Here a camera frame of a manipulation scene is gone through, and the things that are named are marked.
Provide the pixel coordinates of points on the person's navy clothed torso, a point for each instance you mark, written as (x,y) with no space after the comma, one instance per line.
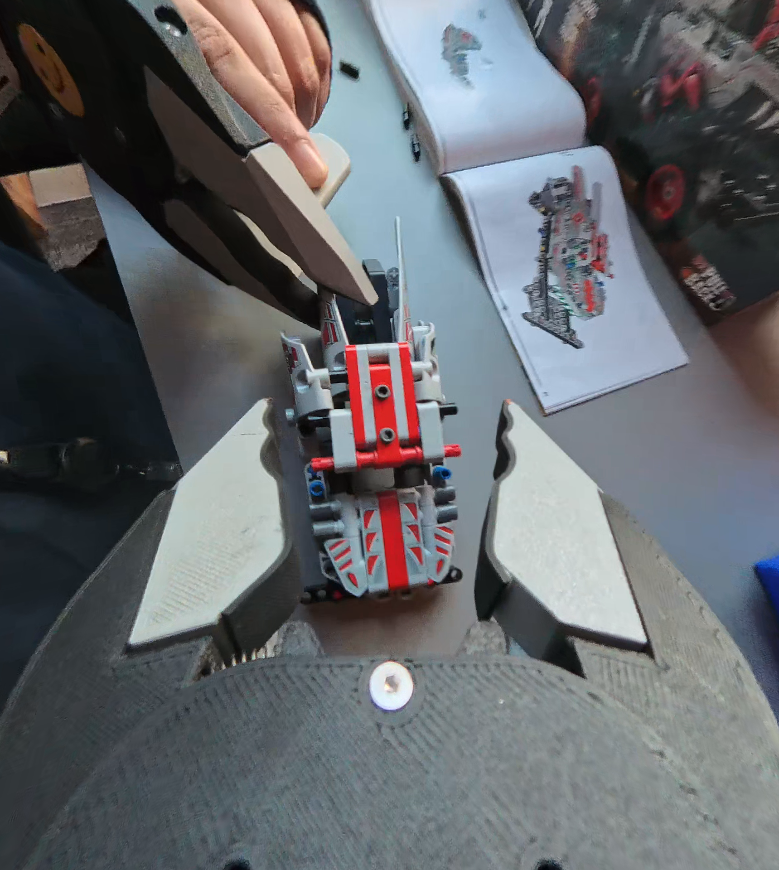
(36,353)

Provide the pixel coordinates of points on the dark lego set box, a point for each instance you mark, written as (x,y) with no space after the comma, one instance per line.
(715,122)

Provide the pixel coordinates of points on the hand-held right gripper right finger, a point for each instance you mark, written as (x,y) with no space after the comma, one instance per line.
(566,557)

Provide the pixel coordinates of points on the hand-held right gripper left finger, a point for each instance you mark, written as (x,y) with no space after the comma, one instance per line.
(212,537)

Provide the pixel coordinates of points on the person's left hand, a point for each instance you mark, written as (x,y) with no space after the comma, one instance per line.
(260,54)

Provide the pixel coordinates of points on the lego instruction booklet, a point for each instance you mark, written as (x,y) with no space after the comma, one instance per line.
(566,272)

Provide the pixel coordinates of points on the black badge reel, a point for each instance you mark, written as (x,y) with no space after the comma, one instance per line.
(87,462)

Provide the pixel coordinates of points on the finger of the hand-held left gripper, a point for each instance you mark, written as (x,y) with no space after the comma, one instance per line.
(314,238)
(260,238)

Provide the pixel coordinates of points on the grey red lego truck model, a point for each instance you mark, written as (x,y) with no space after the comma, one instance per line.
(382,408)

